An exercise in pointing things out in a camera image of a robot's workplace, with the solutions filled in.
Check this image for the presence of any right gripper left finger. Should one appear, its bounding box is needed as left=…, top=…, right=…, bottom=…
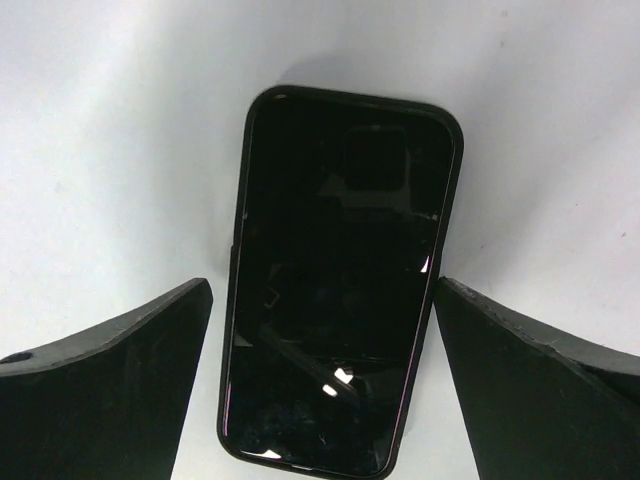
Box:
left=1, top=278, right=213, bottom=479

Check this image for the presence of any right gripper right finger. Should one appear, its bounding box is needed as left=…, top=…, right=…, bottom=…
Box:
left=435, top=278, right=639, bottom=479

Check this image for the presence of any black smartphone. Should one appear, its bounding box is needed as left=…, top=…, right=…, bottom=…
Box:
left=223, top=94, right=457, bottom=469

